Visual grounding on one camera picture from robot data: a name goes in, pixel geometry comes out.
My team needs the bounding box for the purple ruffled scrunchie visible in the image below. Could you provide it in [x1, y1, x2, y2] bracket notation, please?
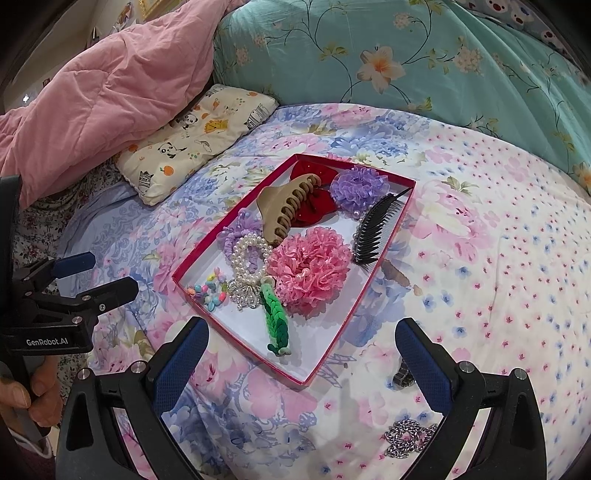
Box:
[329, 166, 391, 219]

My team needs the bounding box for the small lilac scrunchie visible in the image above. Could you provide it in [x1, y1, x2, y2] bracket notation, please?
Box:
[217, 215, 267, 259]

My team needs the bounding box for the pink quilt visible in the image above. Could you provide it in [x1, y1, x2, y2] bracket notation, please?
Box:
[0, 0, 251, 206]

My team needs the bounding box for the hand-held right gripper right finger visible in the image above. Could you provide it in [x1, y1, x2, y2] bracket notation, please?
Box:
[396, 318, 549, 480]

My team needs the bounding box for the bear print pillow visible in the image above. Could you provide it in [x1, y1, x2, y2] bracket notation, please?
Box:
[455, 0, 561, 47]

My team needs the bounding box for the small floral print cloth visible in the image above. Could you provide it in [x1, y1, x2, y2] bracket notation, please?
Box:
[13, 159, 123, 296]

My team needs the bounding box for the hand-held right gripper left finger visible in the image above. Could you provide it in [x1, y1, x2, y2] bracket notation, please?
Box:
[55, 318, 209, 480]

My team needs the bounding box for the pink ruffled scrunchie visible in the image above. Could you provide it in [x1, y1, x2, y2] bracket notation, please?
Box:
[267, 226, 353, 319]

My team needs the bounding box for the black hair comb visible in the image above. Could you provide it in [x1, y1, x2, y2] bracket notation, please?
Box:
[352, 187, 411, 267]

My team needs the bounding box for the pink and blue floral bedsheet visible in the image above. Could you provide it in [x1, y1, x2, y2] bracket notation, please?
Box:
[55, 102, 591, 480]

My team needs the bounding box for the silver chain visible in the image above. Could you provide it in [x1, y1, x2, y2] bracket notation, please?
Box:
[384, 419, 439, 459]

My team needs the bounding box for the dark metal bracelet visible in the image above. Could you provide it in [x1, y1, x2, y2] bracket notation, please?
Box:
[392, 360, 416, 387]

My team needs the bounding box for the person's left forearm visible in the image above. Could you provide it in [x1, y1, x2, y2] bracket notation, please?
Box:
[0, 427, 60, 480]

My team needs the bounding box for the colourful bead bracelet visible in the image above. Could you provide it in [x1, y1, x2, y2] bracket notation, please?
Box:
[187, 271, 230, 311]

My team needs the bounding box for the red shallow box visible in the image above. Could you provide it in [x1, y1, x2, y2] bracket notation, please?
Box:
[172, 154, 417, 387]

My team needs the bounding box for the green braided hair tie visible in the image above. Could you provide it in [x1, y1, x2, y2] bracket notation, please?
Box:
[259, 279, 293, 357]

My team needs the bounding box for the cartoon animal print pillow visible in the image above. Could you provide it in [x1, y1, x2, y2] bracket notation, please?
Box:
[113, 84, 280, 206]

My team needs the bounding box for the person's left hand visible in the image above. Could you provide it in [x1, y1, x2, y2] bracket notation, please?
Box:
[0, 355, 64, 423]

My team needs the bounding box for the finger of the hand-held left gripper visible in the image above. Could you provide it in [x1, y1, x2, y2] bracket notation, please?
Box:
[25, 251, 97, 291]
[69, 276, 140, 325]

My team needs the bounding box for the teal floral duvet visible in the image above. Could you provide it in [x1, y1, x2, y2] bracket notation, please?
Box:
[212, 0, 591, 195]

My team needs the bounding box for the white pearl scrunchie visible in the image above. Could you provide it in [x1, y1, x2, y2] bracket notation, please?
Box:
[229, 232, 274, 289]

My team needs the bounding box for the beige claw hair clip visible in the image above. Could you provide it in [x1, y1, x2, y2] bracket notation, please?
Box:
[256, 172, 323, 246]

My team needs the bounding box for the red velvet hair bow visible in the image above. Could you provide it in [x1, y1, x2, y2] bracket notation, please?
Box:
[290, 159, 345, 228]

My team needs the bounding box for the silver rhinestone brooch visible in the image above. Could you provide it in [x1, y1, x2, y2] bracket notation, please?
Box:
[226, 277, 273, 311]

